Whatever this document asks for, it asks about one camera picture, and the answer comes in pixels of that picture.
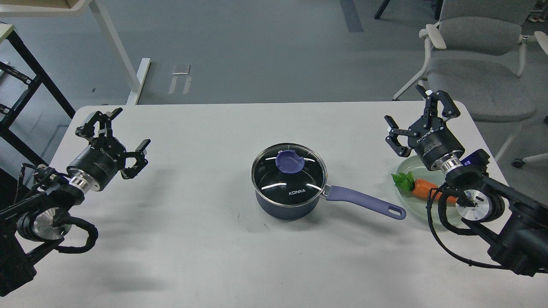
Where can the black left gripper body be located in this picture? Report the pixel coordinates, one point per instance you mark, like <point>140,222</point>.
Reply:
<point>101,160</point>

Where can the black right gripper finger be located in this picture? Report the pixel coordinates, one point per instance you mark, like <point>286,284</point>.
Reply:
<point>439,107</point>
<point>393,138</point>

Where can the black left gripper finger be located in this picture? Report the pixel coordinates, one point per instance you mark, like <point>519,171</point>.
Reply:
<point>140,161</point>
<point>98,125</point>

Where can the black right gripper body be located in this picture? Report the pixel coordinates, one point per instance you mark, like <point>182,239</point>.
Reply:
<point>433,141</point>

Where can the glass lid with blue knob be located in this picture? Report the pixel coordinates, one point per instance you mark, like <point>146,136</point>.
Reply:
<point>288,174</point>

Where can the blue saucepan with handle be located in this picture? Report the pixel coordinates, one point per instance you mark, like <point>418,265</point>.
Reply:
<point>333,193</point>

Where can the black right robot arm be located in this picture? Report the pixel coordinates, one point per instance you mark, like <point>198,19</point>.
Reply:
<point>469,202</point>

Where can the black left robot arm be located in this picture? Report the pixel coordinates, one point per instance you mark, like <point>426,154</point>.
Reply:
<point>40,222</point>

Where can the orange toy carrot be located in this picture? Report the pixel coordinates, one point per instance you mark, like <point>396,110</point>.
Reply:
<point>412,188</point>

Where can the grey office chair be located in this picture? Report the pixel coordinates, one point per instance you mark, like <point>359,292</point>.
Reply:
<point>476,53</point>

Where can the clear glass plate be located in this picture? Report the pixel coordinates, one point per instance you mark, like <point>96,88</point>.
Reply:
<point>414,164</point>

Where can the black metal rack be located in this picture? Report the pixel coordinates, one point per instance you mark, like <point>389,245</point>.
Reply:
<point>32,84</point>

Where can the white desk frame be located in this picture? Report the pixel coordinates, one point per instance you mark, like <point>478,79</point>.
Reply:
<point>135,78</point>

